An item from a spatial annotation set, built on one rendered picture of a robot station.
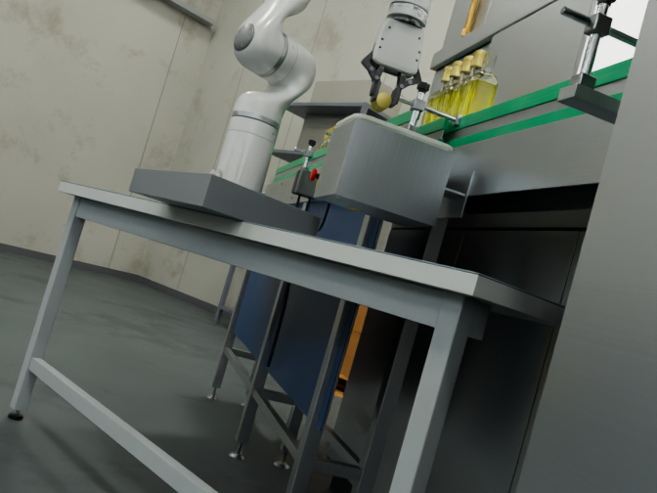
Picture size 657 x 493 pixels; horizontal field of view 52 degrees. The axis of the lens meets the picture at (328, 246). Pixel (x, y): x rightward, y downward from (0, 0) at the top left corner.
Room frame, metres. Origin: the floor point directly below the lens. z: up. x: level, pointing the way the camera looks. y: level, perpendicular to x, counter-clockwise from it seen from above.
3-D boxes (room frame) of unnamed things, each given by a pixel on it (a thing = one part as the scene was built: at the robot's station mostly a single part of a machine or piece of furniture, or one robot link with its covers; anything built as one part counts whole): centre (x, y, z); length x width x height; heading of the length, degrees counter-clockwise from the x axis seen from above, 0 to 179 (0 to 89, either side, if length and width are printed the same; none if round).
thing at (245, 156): (1.63, 0.25, 0.90); 0.19 x 0.19 x 0.18
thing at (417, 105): (1.55, -0.13, 1.12); 0.17 x 0.03 x 0.12; 105
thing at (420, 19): (1.39, -0.03, 1.25); 0.09 x 0.08 x 0.03; 101
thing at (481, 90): (1.60, -0.25, 1.16); 0.06 x 0.06 x 0.21; 16
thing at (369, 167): (1.42, -0.09, 0.92); 0.27 x 0.17 x 0.15; 105
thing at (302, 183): (2.22, 0.12, 0.96); 0.08 x 0.08 x 0.08; 15
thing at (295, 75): (1.66, 0.24, 1.11); 0.19 x 0.12 x 0.24; 138
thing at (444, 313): (1.62, 0.26, 0.36); 1.51 x 0.09 x 0.71; 44
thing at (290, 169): (2.42, 0.11, 1.10); 1.75 x 0.01 x 0.08; 15
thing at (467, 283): (2.08, -0.23, 0.73); 1.58 x 1.52 x 0.04; 44
